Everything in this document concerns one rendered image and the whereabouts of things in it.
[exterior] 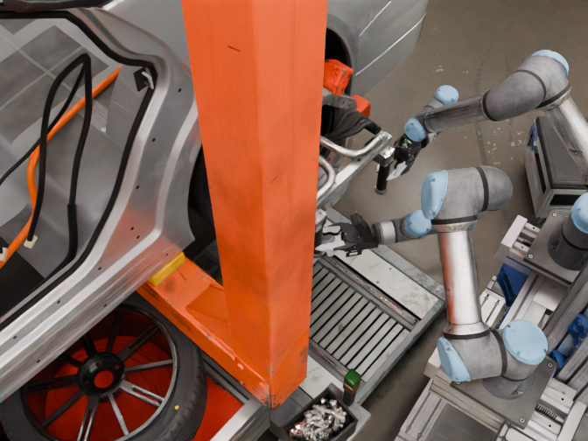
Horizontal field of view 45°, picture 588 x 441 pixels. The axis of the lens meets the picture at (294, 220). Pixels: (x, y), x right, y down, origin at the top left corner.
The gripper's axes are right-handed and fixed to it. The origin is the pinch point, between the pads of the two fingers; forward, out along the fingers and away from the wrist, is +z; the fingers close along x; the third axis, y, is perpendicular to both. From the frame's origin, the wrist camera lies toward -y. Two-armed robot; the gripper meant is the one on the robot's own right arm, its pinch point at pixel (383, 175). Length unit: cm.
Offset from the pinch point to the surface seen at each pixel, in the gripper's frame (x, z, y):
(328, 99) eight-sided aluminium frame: -22.8, 6.1, 24.1
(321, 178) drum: -11.5, 19.6, 6.7
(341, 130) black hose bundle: -15.0, 7.6, 16.9
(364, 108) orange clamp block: -21.1, -15.2, 3.1
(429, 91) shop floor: -41, -120, -88
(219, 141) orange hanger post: 0, 76, 89
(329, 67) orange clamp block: -28.4, 0.1, 29.3
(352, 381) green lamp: 36, 57, -14
